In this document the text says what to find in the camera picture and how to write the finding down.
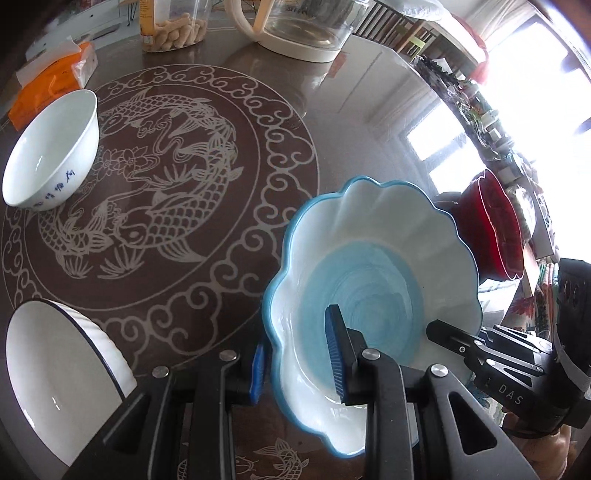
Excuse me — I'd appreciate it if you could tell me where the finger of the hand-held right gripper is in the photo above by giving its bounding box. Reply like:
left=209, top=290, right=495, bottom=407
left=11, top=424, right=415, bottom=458
left=463, top=352, right=546, bottom=385
left=426, top=319, right=553, bottom=358

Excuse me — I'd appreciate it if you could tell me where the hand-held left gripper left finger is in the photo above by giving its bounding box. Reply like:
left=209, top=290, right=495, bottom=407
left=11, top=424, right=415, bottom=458
left=62, top=344, right=269, bottom=480

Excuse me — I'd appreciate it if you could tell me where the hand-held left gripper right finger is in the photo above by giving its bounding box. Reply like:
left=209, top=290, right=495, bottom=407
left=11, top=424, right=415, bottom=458
left=324, top=305, right=532, bottom=480

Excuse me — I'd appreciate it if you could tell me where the large red flower-shaped plate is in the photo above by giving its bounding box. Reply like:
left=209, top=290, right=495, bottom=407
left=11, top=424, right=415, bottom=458
left=449, top=168, right=527, bottom=283

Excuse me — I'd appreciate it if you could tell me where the small red flower-shaped plate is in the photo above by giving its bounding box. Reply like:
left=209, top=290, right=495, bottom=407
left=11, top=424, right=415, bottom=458
left=478, top=170, right=526, bottom=280

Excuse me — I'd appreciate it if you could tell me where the blue scalloped bowl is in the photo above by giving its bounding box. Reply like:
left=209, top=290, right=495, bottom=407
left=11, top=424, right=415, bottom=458
left=262, top=175, right=485, bottom=459

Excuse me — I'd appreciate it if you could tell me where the white ribbed bowl dark rim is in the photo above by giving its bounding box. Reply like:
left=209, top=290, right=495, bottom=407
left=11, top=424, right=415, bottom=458
left=6, top=299, right=139, bottom=467

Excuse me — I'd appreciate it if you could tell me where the person's right forearm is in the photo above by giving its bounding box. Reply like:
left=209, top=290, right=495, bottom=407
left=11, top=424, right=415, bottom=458
left=501, top=413, right=585, bottom=480

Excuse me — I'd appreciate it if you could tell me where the floral cloth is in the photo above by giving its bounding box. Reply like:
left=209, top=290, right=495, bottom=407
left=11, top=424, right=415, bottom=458
left=503, top=258, right=561, bottom=333

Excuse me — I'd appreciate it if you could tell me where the glass tray with greens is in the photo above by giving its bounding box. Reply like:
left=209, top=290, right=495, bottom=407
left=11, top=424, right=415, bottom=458
left=457, top=92, right=509, bottom=158

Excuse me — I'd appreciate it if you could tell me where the glass tray with dark clutter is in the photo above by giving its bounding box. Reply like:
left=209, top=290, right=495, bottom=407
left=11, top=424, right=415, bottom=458
left=416, top=58, right=467, bottom=112

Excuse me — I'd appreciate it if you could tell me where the red blanket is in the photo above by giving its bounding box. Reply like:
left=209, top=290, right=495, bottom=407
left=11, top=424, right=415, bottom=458
left=468, top=39, right=490, bottom=86

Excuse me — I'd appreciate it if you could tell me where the white bowl blue print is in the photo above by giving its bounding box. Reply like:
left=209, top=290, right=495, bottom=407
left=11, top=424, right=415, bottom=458
left=1, top=89, right=101, bottom=212

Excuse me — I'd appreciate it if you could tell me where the dark wooden railed bed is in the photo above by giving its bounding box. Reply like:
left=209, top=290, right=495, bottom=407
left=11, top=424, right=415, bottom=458
left=352, top=0, right=481, bottom=63

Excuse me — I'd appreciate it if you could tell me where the glass kettle cream base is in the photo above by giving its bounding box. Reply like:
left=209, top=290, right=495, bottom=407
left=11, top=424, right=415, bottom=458
left=225, top=0, right=370, bottom=64

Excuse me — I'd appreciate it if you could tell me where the clear plastic snack jar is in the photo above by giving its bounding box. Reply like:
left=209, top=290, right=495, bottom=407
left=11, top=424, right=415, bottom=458
left=139, top=0, right=213, bottom=54

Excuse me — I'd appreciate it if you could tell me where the orange tissue pack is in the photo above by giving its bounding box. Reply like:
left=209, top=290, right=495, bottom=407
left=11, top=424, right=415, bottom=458
left=9, top=39, right=99, bottom=131

